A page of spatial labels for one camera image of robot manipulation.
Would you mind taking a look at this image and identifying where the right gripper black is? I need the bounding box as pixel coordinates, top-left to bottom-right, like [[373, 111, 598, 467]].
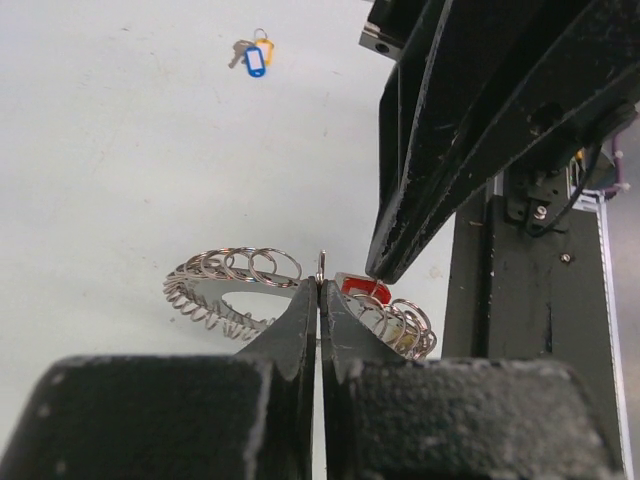
[[359, 0, 639, 278]]

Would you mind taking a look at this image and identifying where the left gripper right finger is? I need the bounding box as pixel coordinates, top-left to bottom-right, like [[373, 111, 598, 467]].
[[320, 281, 624, 479]]

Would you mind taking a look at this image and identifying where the red tagged key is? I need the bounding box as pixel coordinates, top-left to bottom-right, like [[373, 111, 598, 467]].
[[335, 272, 392, 305]]

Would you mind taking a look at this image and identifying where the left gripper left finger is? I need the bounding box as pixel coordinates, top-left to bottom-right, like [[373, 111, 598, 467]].
[[0, 277, 321, 480]]

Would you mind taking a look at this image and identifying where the blue tagged key bunch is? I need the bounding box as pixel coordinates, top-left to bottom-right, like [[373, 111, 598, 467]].
[[228, 28, 275, 79]]

